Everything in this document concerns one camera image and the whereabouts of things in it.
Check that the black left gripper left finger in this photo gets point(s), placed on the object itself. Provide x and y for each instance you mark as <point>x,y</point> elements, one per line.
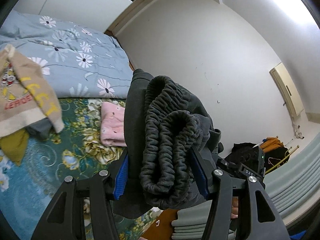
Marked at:
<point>64,216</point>

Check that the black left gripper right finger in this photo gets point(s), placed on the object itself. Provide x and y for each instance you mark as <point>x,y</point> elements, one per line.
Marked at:
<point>258,216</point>

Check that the dark grey fleece pants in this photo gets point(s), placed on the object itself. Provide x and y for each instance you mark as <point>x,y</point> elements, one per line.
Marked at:
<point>163,123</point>

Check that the pile of clothes on floor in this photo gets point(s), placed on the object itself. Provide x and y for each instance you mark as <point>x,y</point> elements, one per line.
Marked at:
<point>248,154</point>

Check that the gold clothes rack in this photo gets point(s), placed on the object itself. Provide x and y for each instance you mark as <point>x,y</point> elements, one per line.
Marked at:
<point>278,157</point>

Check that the person's right hand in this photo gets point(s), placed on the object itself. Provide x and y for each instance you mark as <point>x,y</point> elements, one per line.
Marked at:
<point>235,206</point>

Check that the teal floral bed blanket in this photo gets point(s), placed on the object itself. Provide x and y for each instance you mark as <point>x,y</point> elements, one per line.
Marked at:
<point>77,151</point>

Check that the grey ribbed storage bag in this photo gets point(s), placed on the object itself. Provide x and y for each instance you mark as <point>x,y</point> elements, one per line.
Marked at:
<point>294,189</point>

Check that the orange garment on rack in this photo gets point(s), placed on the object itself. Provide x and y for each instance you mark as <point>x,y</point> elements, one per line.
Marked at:
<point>271,143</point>

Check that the mustard yellow garment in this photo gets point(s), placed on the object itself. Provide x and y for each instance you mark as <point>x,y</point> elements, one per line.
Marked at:
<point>14,145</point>

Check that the folded pink garment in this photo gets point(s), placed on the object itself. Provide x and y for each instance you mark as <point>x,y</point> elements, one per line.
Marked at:
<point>112,125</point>

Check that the beige sweater with yellow letters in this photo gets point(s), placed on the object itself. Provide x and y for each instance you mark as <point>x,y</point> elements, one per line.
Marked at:
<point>26,97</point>

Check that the light blue floral quilt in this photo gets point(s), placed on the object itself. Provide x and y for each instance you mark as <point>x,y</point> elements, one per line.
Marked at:
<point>75,60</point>

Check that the cream wall cabinet door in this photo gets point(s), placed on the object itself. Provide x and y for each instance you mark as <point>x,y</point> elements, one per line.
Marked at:
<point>288,89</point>

